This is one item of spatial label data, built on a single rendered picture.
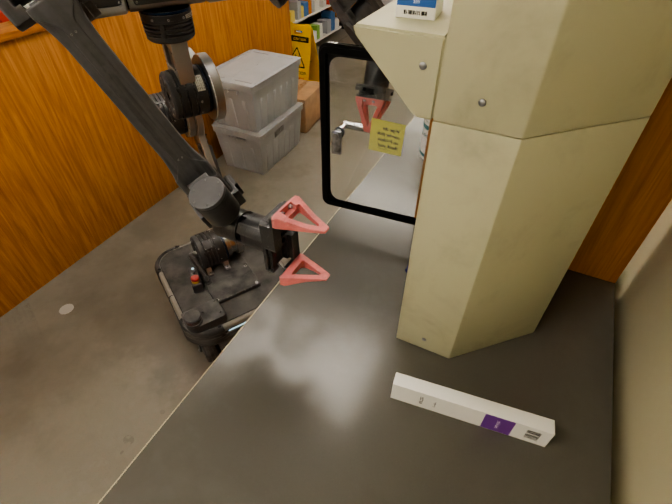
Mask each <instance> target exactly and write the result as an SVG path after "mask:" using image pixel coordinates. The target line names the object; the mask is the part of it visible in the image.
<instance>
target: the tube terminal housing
mask: <svg viewBox="0 0 672 504"><path fill-rule="evenodd" d="M671 78H672V0H453V4H452V10H451V16H450V22H449V28H448V34H447V40H446V46H445V51H444V57H443V63H442V69H441V75H440V81H439V87H438V93H437V99H436V105H435V111H434V117H433V122H432V128H431V134H430V140H429V145H428V151H427V157H426V163H425V169H424V175H423V181H422V187H421V193H420V199H419V205H418V211H417V217H416V223H415V229H414V235H413V241H412V247H411V253H410V259H409V265H408V271H407V277H406V283H405V289H404V294H403V300H402V306H401V312H400V318H399V324H398V330H397V336H396V338H398V339H401V340H403V341H406V342H408V343H411V344H413V345H416V346H418V347H421V348H424V349H426V350H429V351H431V352H434V353H436V354H439V355H441V356H444V357H446V358H452V357H455V356H459V355H462V354H465V353H468V352H472V351H475V350H478V349H481V348H485V347H488V346H491V345H494V344H498V343H501V342H504V341H507V340H511V339H514V338H517V337H520V336H524V335H527V334H530V333H533V332H534V331H535V329H536V327H537V325H538V323H539V321H540V320H541V318H542V316H543V314H544V312H545V310H546V308H547V307H548V305H549V303H550V301H551V299H552V297H553V296H554V294H555V292H556V290H557V288H558V286H559V285H560V283H561V281H562V279H563V277H564V275H565V273H566V272H567V270H568V268H569V266H570V264H571V262H572V261H573V259H574V257H575V255H576V253H577V251H578V249H579V248H580V246H581V244H582V242H583V240H584V238H585V237H586V235H587V233H588V231H589V229H590V227H591V225H592V224H593V222H594V220H595V218H596V216H597V214H598V213H599V211H600V209H601V207H602V205H603V203H604V202H605V200H606V198H607V196H608V194H609V192H610V190H611V189H612V187H613V185H614V183H615V181H616V179H617V178H618V176H619V174H620V172H621V170H622V168H623V166H624V165H625V163H626V161H627V159H628V157H629V155H630V154H631V152H632V150H633V148H634V146H635V144H636V143H637V141H638V139H639V137H640V135H641V133H642V131H643V130H644V128H645V126H646V124H647V122H648V120H649V119H650V116H651V114H652V113H653V111H654V109H655V107H656V105H657V103H658V102H659V100H660V98H661V96H662V94H663V92H664V90H665V89H666V87H667V85H668V83H669V81H670V79H671Z"/></svg>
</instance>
